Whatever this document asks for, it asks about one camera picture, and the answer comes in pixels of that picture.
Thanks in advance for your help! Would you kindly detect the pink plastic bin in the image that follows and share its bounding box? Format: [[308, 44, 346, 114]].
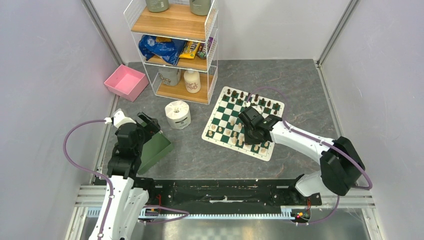
[[103, 64, 149, 102]]

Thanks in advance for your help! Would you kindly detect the purple snack packet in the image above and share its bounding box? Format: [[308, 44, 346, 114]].
[[196, 37, 214, 60]]

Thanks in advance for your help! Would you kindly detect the green white chess board mat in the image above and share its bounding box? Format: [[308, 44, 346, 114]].
[[201, 86, 275, 162]]

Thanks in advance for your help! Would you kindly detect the blue snack bag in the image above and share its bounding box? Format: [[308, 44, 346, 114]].
[[138, 35, 187, 66]]

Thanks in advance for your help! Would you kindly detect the white wire wooden shelf rack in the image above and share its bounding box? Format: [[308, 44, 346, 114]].
[[123, 0, 219, 104]]

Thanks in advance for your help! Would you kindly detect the grey-green jar left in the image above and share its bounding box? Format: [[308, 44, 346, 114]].
[[145, 0, 170, 13]]

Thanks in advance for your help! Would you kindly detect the white slotted cable duct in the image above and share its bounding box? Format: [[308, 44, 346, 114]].
[[86, 205, 312, 221]]

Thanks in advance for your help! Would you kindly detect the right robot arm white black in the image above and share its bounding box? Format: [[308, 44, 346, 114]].
[[238, 105, 365, 205]]

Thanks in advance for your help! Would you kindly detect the grey-green jar right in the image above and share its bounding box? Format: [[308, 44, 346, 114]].
[[189, 0, 212, 16]]

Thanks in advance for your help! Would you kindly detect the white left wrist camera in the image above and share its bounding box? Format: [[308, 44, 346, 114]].
[[104, 108, 136, 129]]

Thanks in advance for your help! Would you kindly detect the yellow candy bag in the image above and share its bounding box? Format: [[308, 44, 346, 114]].
[[179, 41, 201, 59]]

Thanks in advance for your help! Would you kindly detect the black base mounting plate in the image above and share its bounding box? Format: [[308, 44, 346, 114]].
[[134, 177, 322, 216]]

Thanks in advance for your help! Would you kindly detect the white wrapped paper roll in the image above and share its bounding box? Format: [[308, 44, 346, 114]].
[[164, 100, 191, 130]]

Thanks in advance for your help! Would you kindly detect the grey patterned mug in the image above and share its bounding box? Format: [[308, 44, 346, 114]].
[[158, 67, 181, 87]]

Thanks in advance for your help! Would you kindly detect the green plastic bin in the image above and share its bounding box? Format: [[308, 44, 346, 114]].
[[137, 131, 174, 175]]

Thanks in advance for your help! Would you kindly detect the grey-green jar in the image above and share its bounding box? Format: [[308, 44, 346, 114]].
[[189, 0, 212, 16], [145, 0, 170, 13]]

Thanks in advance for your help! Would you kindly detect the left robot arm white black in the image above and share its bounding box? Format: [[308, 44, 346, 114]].
[[89, 109, 161, 240]]

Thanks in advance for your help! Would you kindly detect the cream bottle pink lettering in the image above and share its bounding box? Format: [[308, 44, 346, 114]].
[[183, 69, 201, 94]]

